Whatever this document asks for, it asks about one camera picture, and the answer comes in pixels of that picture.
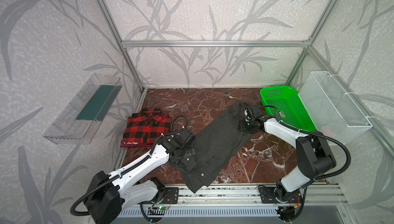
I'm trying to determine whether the green plastic basket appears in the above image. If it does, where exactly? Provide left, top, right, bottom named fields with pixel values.
left=260, top=85, right=316, bottom=132

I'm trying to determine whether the red black plaid folded shirt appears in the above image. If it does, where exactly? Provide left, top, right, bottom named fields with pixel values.
left=120, top=108, right=172, bottom=148

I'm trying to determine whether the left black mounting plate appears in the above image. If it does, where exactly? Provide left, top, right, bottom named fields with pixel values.
left=158, top=187, right=180, bottom=204

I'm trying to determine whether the grey pinstriped long sleeve shirt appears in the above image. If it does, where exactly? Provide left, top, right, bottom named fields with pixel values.
left=173, top=101, right=253, bottom=193

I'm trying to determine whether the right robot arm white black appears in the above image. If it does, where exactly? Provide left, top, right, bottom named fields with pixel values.
left=240, top=105, right=337, bottom=203

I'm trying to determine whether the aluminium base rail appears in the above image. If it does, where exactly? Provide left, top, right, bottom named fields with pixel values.
left=116, top=183, right=348, bottom=208

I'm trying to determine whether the aluminium horizontal frame bar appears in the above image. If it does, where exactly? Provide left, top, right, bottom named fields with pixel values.
left=121, top=40, right=309, bottom=48

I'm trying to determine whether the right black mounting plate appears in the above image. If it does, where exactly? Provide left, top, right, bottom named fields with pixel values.
left=258, top=185, right=302, bottom=204

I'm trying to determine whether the white wire mesh basket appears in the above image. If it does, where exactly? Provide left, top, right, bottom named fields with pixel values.
left=299, top=71, right=372, bottom=145

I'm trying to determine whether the clear plastic wall tray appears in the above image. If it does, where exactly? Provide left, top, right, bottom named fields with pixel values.
left=43, top=74, right=123, bottom=145

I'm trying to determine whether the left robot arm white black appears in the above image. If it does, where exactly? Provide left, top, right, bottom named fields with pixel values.
left=82, top=128, right=196, bottom=224

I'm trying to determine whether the black mounting plate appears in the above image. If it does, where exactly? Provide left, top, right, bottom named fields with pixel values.
left=158, top=187, right=180, bottom=204
left=258, top=185, right=302, bottom=204

